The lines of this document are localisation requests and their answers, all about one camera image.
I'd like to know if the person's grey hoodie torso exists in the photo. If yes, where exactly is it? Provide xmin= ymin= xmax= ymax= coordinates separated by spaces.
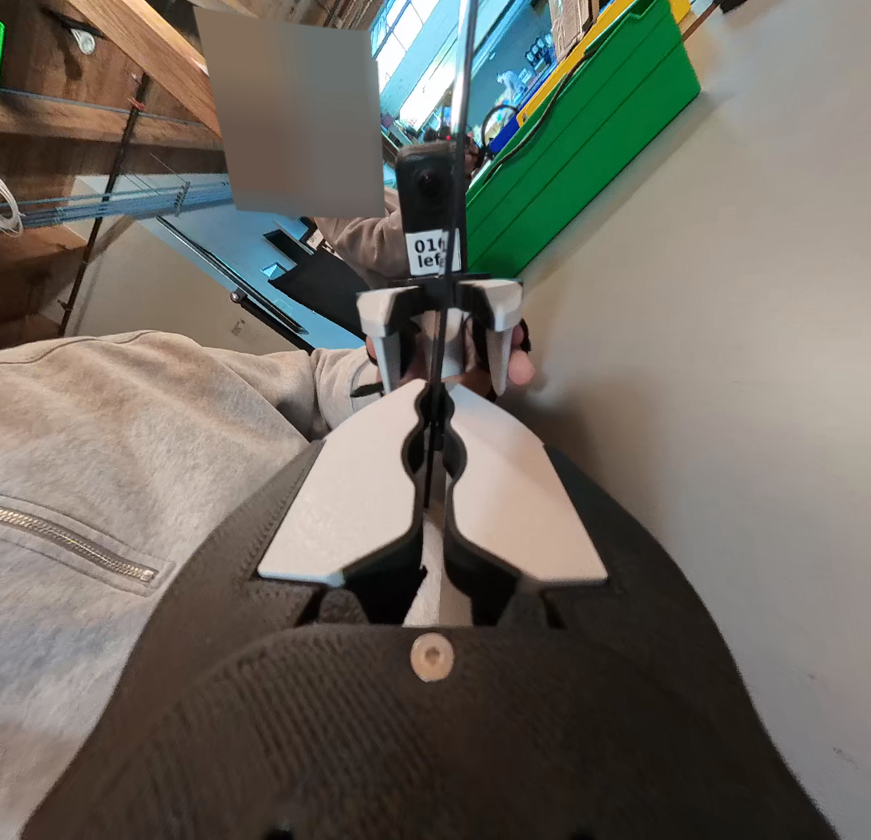
xmin=0 ymin=330 xmax=328 ymax=840

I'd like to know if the green plastic bin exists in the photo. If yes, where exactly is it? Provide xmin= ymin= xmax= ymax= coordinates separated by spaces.
xmin=466 ymin=0 xmax=702 ymax=279

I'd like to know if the black office chair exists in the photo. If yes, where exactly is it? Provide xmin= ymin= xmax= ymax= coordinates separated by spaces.
xmin=269 ymin=248 xmax=372 ymax=341

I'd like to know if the blue plastic bin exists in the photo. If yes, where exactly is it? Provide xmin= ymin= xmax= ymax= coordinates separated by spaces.
xmin=490 ymin=71 xmax=566 ymax=154

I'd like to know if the cardboard sheet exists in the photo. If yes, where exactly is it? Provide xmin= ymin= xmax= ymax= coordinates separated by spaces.
xmin=548 ymin=0 xmax=600 ymax=59

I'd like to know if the black cable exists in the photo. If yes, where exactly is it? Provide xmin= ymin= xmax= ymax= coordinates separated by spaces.
xmin=476 ymin=37 xmax=593 ymax=181

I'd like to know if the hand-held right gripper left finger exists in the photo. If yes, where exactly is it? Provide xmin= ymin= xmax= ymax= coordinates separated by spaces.
xmin=257 ymin=381 xmax=430 ymax=623

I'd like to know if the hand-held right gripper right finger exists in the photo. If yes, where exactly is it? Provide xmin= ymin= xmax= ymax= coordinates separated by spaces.
xmin=442 ymin=383 xmax=610 ymax=625

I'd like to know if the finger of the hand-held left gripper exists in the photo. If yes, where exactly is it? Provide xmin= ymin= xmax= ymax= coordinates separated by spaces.
xmin=356 ymin=288 xmax=417 ymax=395
xmin=470 ymin=278 xmax=525 ymax=399

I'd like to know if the person's left hand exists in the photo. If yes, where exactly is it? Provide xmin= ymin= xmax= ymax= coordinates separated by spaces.
xmin=364 ymin=319 xmax=536 ymax=405

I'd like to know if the yellow plastic bin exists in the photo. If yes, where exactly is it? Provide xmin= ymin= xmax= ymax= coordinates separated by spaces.
xmin=517 ymin=0 xmax=691 ymax=123

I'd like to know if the person's left forearm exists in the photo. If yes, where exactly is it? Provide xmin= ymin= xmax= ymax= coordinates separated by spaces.
xmin=259 ymin=347 xmax=385 ymax=441

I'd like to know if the dark item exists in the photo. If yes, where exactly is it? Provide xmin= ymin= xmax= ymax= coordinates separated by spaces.
xmin=422 ymin=0 xmax=484 ymax=511

